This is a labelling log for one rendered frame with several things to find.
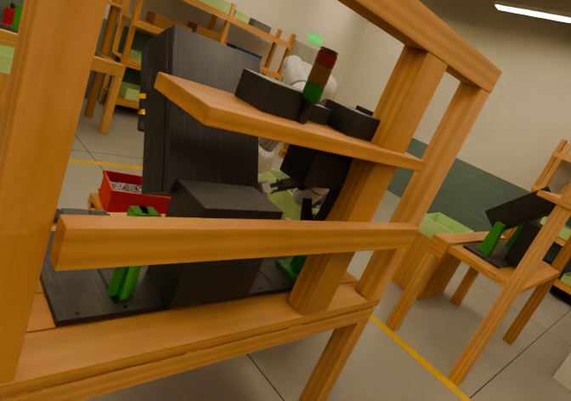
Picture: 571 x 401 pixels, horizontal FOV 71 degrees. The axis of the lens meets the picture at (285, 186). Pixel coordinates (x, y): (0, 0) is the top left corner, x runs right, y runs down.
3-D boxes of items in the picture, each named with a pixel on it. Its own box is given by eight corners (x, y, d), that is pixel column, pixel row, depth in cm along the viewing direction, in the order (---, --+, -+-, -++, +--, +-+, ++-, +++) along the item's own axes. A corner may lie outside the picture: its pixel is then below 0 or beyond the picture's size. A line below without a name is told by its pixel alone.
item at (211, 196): (144, 272, 130) (176, 177, 120) (222, 266, 151) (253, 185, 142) (168, 309, 118) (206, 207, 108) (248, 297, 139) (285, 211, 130)
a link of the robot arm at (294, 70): (299, 76, 182) (319, 83, 191) (289, 45, 189) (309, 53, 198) (281, 93, 190) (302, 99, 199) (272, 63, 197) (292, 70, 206)
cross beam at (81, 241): (48, 256, 75) (59, 213, 72) (400, 241, 167) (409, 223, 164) (54, 272, 72) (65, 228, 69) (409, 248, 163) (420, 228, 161)
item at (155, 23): (257, 143, 822) (298, 34, 761) (109, 114, 604) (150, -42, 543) (242, 132, 856) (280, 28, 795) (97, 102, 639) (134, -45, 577)
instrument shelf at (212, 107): (152, 87, 94) (157, 70, 93) (368, 144, 158) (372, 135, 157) (203, 125, 78) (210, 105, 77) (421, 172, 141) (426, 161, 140)
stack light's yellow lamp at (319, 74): (302, 79, 102) (309, 61, 101) (315, 84, 106) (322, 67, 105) (315, 84, 99) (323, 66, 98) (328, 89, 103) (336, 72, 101)
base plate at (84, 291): (24, 236, 126) (25, 230, 126) (276, 234, 204) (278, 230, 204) (55, 327, 99) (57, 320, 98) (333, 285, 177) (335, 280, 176)
